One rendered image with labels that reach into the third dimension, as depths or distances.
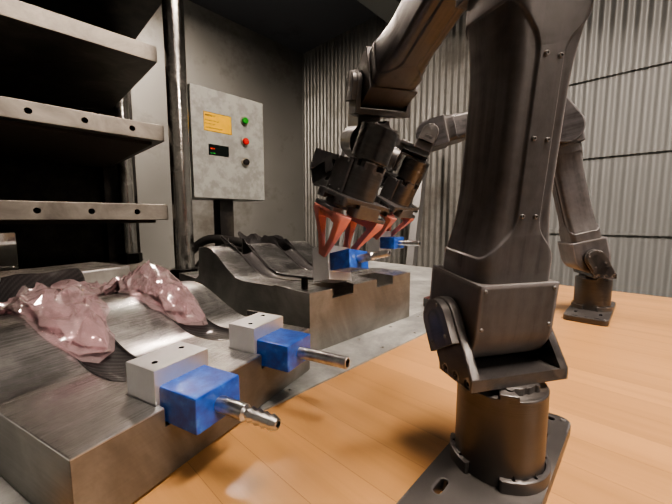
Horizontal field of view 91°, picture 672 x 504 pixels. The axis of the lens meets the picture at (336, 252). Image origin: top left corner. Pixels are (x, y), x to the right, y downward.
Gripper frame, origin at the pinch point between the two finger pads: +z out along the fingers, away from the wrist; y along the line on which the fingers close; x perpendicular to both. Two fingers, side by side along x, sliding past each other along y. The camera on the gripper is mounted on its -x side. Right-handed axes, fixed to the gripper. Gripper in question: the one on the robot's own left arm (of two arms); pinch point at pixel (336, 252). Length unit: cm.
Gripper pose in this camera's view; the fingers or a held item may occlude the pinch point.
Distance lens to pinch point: 52.1
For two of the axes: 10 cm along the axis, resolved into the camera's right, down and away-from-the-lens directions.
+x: 6.2, 4.0, -6.7
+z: -3.3, 9.1, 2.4
